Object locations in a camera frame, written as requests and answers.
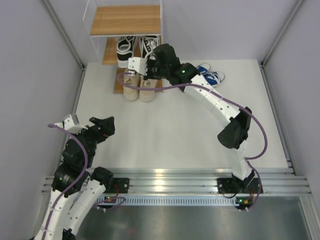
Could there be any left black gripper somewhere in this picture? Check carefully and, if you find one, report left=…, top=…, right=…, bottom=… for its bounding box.
left=70, top=116, right=115, bottom=168

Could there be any black white sneaker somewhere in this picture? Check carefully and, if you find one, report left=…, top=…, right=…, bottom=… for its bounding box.
left=116, top=36, right=138, bottom=68
left=138, top=35, right=160, bottom=60

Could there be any beige lace sneaker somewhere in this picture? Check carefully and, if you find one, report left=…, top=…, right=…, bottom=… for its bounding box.
left=123, top=74, right=140, bottom=101
left=139, top=77, right=158, bottom=103

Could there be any blue canvas sneaker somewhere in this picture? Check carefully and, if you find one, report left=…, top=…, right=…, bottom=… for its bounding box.
left=203, top=71, right=225, bottom=88
left=196, top=62, right=211, bottom=75

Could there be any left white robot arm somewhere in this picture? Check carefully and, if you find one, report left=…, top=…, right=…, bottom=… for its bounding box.
left=34, top=114, right=115, bottom=240

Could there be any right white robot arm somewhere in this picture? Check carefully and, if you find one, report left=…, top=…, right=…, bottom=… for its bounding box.
left=147, top=44, right=255, bottom=194

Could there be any wooden three-tier shoe shelf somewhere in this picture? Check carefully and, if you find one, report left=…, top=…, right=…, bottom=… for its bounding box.
left=81, top=0, right=165, bottom=95

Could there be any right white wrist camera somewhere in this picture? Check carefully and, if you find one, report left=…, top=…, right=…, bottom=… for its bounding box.
left=127, top=57, right=148, bottom=76

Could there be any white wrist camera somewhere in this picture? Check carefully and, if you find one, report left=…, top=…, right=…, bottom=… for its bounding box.
left=127, top=57, right=148, bottom=76
left=54, top=113, right=88, bottom=134

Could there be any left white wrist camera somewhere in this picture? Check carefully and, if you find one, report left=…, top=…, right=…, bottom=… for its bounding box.
left=54, top=113, right=88, bottom=134

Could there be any slotted grey cable duct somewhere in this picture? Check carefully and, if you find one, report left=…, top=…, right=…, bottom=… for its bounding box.
left=94, top=194, right=241, bottom=207

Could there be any left aluminium frame post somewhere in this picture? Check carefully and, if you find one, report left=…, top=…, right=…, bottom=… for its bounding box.
left=39, top=0, right=87, bottom=73

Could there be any aluminium frame post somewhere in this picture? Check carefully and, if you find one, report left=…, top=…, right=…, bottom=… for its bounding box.
left=259, top=0, right=306, bottom=70
left=39, top=0, right=87, bottom=73

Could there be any right aluminium frame post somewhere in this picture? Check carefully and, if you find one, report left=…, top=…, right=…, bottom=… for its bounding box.
left=259, top=0, right=306, bottom=70

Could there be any aluminium mounting rail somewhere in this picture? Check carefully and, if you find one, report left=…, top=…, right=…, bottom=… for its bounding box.
left=41, top=167, right=312, bottom=198

